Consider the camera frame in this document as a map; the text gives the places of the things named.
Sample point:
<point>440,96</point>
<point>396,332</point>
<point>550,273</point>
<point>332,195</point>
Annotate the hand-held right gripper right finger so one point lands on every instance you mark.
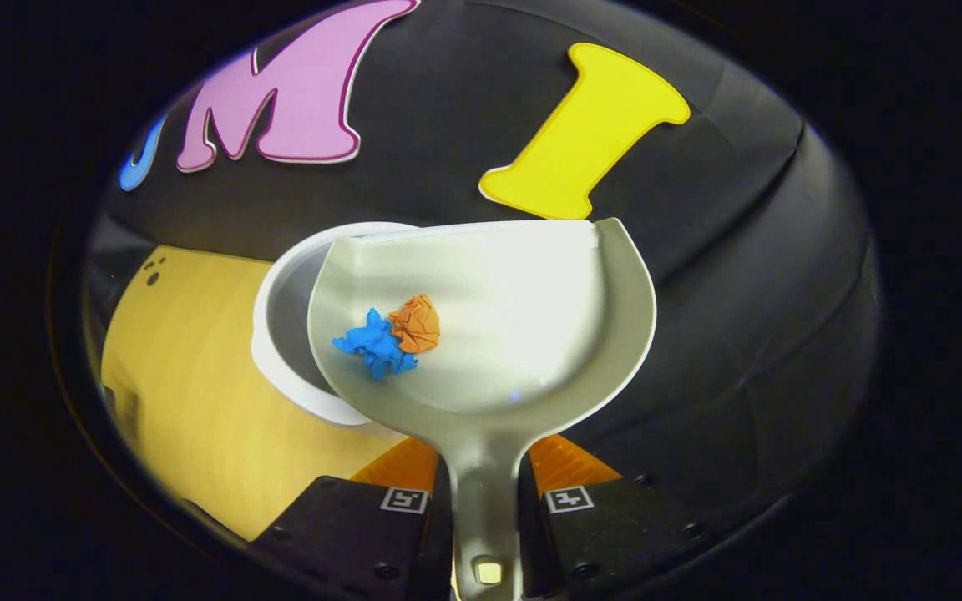
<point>615,534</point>

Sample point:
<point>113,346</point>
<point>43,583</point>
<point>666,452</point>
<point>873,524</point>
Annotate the white ribbed garbage bin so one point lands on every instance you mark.
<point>285,334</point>

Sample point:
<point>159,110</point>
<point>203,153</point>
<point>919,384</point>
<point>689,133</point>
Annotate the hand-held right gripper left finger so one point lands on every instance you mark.
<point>356,534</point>

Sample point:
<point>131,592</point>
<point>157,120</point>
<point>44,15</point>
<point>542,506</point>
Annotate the orange paper trash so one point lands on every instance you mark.
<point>418,325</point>

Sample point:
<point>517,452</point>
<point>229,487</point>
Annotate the blue paper trash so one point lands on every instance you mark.
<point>377,344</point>

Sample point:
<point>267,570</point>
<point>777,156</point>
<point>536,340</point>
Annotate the white dustpan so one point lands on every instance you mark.
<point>531,325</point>

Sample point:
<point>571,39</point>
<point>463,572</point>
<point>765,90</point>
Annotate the black backdrop cloth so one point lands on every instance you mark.
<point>740,292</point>

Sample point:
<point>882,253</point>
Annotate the wooden desktop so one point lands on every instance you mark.
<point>197,392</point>

